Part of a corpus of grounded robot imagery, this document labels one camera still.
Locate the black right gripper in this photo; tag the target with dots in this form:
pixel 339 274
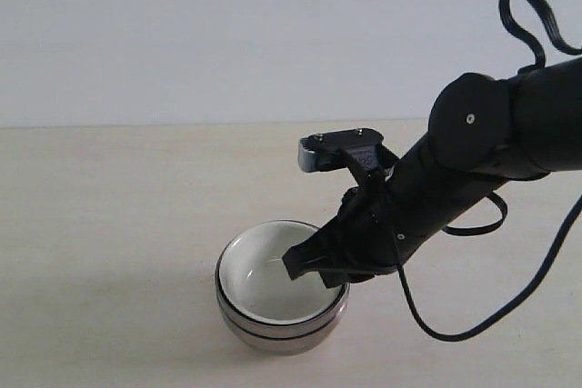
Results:
pixel 383 225

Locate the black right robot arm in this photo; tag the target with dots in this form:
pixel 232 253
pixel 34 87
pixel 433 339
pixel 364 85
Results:
pixel 482 133

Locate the ribbed stainless steel bowl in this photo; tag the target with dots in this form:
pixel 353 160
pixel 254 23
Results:
pixel 278 330

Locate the smooth stainless steel bowl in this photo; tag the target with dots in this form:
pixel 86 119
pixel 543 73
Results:
pixel 285 345

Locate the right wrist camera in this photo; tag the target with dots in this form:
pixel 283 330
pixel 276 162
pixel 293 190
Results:
pixel 330 151

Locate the white ceramic bowl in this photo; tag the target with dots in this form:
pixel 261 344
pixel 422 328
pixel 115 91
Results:
pixel 254 280

